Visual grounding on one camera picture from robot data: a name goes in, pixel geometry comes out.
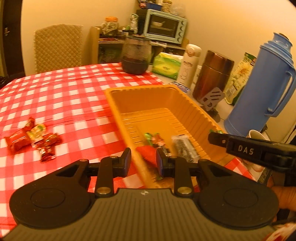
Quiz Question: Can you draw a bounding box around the green long snack packet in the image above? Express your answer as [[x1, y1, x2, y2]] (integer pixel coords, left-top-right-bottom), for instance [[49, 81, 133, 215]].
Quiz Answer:
[[144, 133, 171, 157]]

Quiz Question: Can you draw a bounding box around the dark red foil candy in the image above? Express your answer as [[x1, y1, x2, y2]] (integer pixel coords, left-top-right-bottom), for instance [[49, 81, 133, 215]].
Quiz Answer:
[[36, 133, 62, 162]]

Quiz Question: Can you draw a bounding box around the yellow green candy packet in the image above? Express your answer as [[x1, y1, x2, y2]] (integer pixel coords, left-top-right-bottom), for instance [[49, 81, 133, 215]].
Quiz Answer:
[[26, 123, 47, 148]]

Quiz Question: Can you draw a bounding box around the small red candy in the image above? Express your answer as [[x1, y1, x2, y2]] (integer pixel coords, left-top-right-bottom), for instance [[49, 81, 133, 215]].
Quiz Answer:
[[23, 117, 35, 132]]

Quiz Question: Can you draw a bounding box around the large red snack packet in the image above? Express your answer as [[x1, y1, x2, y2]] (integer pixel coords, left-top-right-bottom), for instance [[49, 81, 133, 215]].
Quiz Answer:
[[136, 146, 158, 168]]

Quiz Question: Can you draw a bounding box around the person's right hand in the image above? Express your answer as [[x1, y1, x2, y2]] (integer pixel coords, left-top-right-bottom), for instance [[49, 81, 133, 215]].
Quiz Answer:
[[267, 176, 296, 212]]

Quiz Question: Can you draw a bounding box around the white patterned mug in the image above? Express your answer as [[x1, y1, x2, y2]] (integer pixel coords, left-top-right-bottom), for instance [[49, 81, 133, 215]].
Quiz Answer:
[[242, 130, 266, 173]]

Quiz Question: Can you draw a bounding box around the grey phone stand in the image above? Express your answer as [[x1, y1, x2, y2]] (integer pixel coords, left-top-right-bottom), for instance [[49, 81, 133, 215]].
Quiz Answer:
[[200, 87, 225, 123]]

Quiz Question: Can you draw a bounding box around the orange plastic tray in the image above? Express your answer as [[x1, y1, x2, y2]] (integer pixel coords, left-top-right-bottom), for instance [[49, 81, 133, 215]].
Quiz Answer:
[[104, 85, 234, 188]]

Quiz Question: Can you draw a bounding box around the blue white small box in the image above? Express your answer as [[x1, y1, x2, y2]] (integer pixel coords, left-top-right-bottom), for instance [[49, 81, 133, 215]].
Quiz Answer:
[[170, 81, 190, 94]]

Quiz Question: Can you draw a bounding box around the sunflower seed bag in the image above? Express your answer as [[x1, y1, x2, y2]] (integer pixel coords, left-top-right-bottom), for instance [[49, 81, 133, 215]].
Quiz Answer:
[[224, 53, 256, 105]]

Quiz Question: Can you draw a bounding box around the blue thermos jug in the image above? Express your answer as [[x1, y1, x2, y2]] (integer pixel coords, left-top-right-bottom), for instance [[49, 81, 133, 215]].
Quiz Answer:
[[224, 33, 295, 137]]

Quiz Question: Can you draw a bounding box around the brown metal thermos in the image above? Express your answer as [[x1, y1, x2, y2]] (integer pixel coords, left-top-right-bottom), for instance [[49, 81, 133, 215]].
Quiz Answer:
[[193, 50, 234, 101]]

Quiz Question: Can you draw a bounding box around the white miffy bottle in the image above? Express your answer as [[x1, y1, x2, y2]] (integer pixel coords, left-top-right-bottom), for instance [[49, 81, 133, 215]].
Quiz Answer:
[[177, 44, 202, 88]]

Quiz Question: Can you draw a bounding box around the green tissue pack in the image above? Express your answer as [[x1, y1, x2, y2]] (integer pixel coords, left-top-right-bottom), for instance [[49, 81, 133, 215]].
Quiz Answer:
[[152, 52, 183, 80]]

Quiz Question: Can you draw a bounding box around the dark glass jar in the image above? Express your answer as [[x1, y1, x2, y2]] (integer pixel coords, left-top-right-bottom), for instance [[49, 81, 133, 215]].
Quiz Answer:
[[121, 35, 152, 75]]

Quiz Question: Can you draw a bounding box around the wooden shelf unit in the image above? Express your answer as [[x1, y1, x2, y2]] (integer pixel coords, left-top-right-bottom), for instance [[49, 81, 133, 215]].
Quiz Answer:
[[85, 26, 189, 64]]

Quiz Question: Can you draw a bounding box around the light blue toaster oven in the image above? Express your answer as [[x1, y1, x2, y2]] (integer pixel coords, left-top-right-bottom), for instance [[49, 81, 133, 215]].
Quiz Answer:
[[136, 9, 188, 44]]

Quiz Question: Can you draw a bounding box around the far quilted beige chair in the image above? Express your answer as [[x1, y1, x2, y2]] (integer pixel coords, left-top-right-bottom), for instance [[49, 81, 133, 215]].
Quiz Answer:
[[33, 24, 83, 73]]

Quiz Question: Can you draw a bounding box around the orange lid snack jar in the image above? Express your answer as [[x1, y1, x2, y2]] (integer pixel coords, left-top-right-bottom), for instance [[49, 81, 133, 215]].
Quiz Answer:
[[101, 16, 119, 37]]

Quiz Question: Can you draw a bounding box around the green white bag on shelf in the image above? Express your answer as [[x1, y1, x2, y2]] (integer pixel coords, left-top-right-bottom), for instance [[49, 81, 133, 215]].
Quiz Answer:
[[129, 14, 138, 34]]

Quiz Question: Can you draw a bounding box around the clear nut bag on oven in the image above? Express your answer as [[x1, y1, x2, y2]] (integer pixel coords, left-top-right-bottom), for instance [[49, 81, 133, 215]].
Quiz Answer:
[[161, 0, 186, 18]]

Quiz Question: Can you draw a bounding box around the dark snack bag on oven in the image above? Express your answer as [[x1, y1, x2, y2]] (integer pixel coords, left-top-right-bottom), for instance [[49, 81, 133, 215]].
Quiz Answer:
[[138, 0, 156, 9]]

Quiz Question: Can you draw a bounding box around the dark wooden door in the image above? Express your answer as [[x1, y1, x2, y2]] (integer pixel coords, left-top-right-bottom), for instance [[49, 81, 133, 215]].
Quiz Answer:
[[1, 0, 25, 81]]

